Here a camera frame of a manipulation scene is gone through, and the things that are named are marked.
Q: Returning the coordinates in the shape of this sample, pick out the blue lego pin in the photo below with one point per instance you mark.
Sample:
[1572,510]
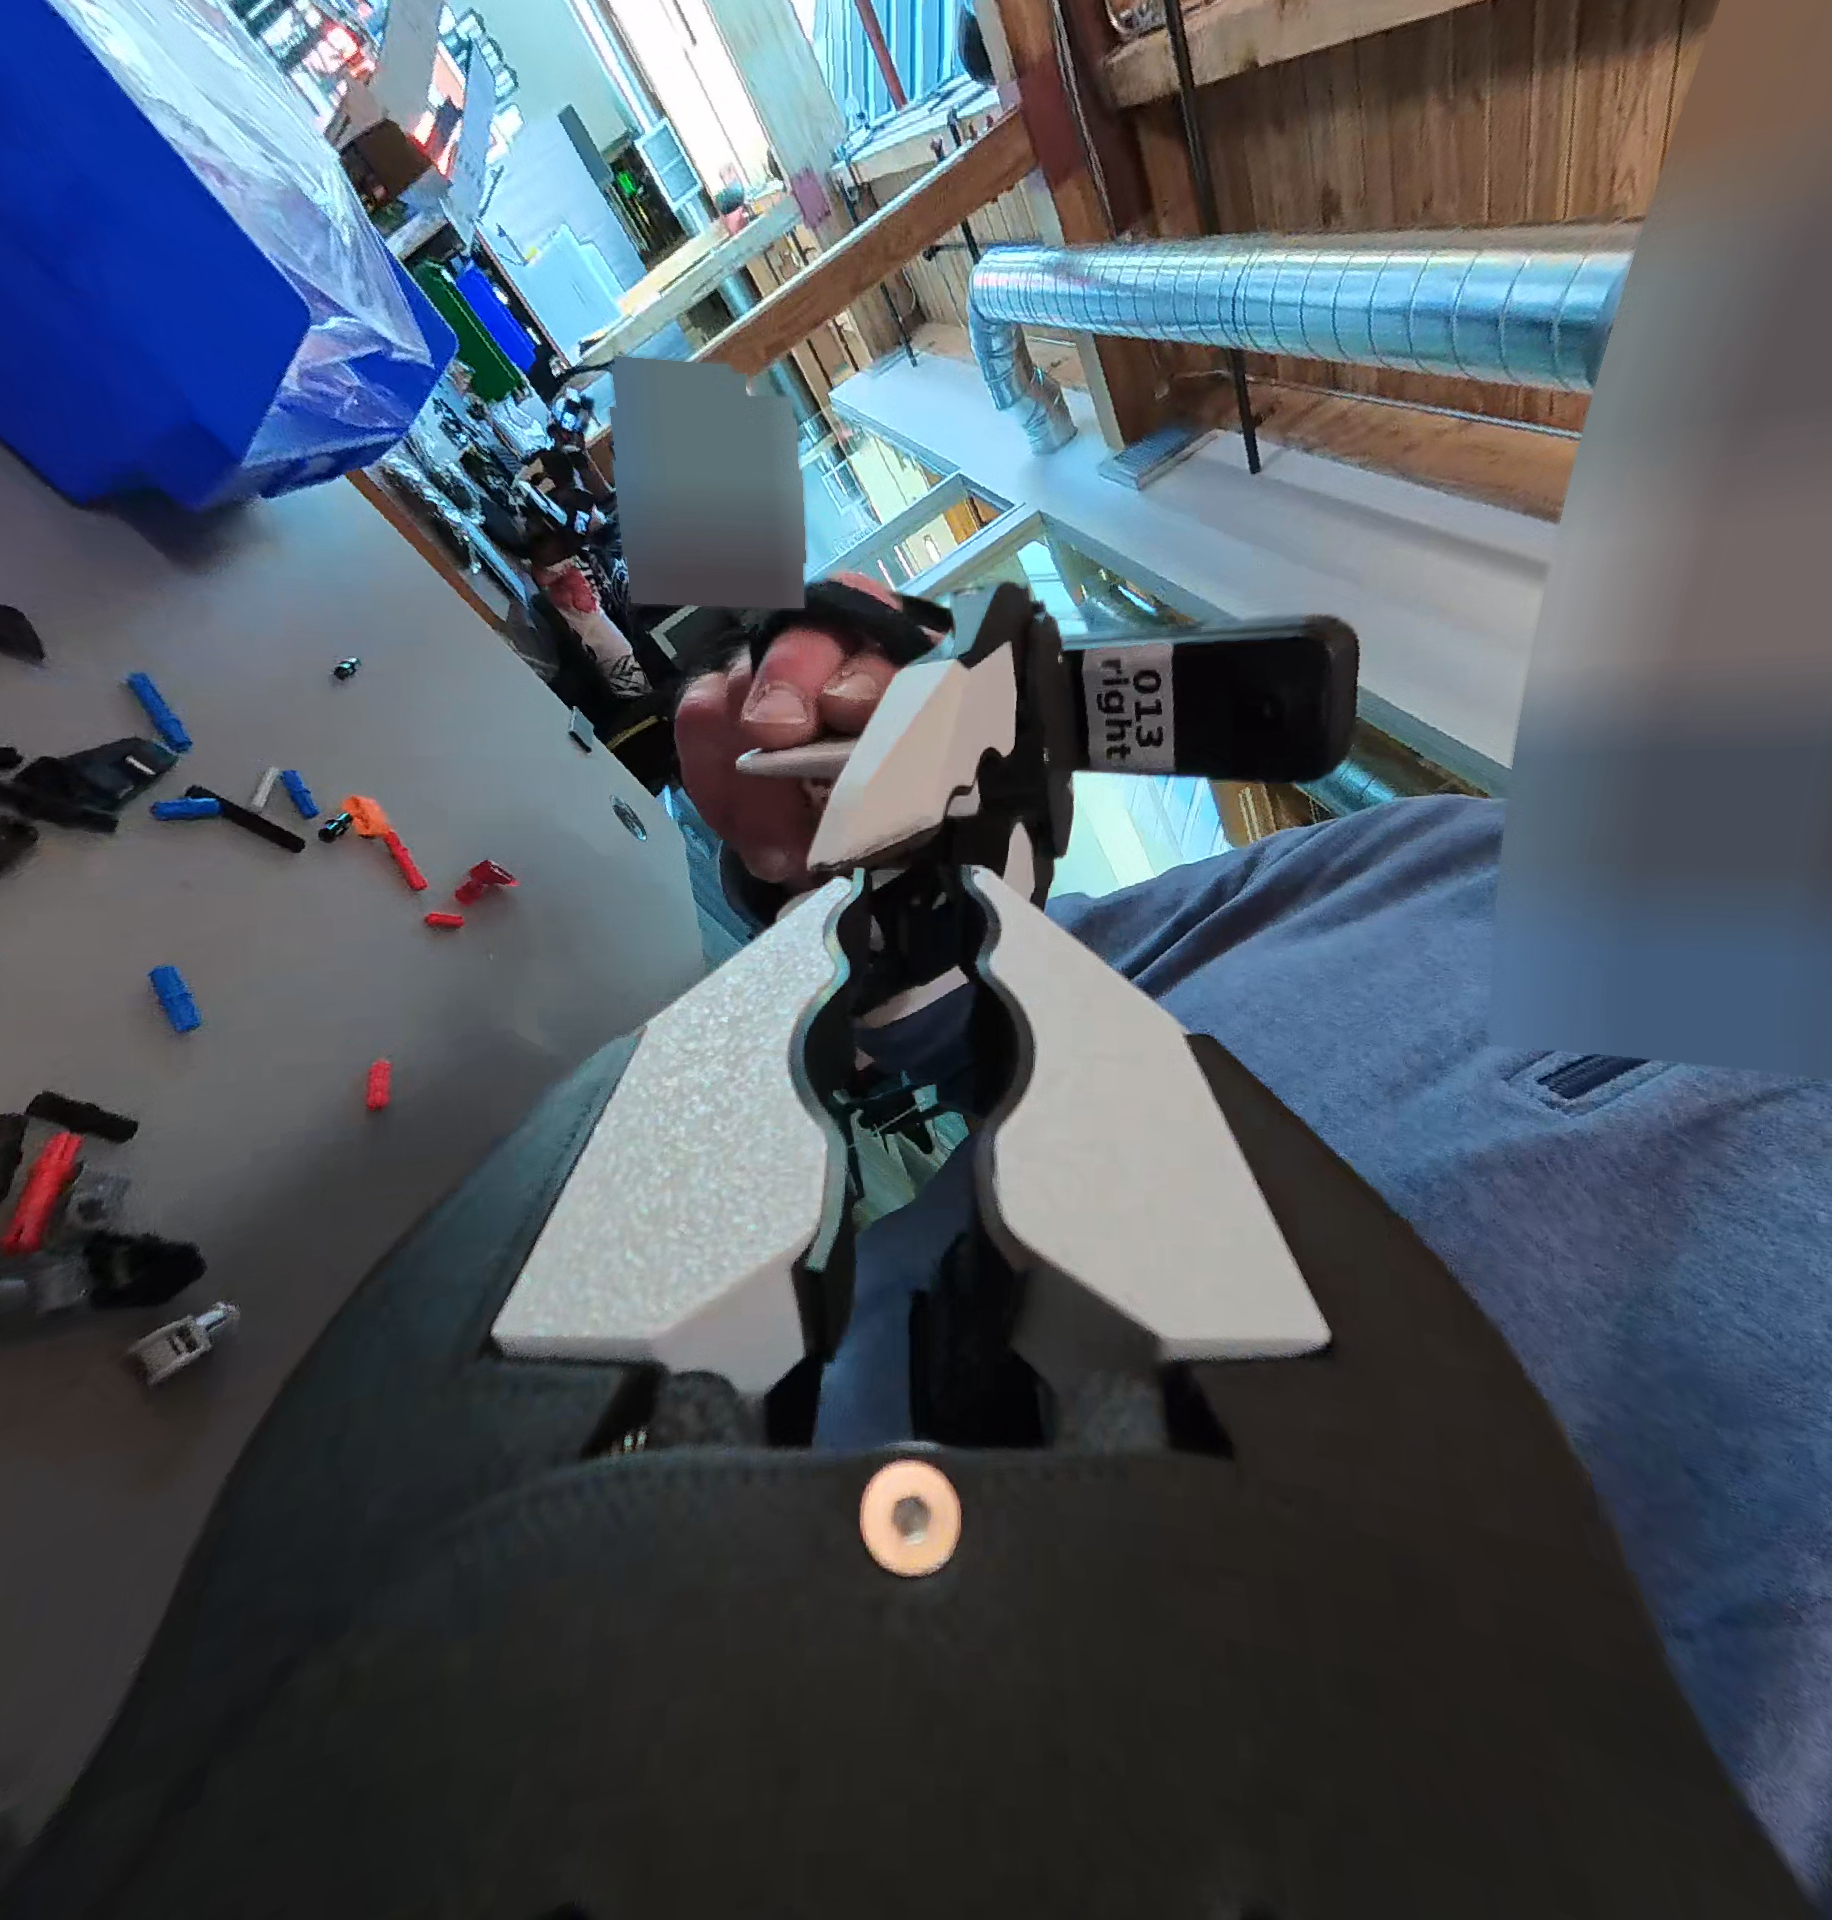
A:
[173,994]

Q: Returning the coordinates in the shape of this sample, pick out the pile of black lego pieces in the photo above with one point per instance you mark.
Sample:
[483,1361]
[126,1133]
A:
[76,784]

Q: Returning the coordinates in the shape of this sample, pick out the silver ventilation duct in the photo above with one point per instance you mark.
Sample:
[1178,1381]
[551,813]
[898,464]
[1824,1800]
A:
[1304,301]

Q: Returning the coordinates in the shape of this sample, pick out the orange lego piece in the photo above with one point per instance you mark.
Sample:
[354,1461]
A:
[361,813]

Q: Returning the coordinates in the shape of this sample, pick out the blue storage bin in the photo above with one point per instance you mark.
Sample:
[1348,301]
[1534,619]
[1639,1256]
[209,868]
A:
[76,301]

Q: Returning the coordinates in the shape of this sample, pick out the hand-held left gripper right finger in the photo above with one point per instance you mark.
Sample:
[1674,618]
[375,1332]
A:
[1155,1188]

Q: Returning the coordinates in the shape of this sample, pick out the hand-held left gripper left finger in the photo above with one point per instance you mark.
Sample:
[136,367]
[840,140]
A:
[664,1188]

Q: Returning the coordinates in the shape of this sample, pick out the long red lego axle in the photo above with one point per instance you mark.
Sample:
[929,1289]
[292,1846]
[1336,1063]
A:
[404,863]

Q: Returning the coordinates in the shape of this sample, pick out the small light grey lego connector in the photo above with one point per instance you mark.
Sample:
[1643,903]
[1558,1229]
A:
[182,1345]

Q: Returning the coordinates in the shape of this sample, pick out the wooden ceiling beams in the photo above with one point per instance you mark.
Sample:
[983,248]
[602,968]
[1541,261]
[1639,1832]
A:
[1397,121]

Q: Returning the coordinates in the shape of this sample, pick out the person's right hand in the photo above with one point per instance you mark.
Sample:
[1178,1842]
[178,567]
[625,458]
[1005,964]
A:
[765,704]

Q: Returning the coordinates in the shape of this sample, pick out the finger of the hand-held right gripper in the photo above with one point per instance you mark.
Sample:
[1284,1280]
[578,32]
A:
[1039,751]
[913,751]

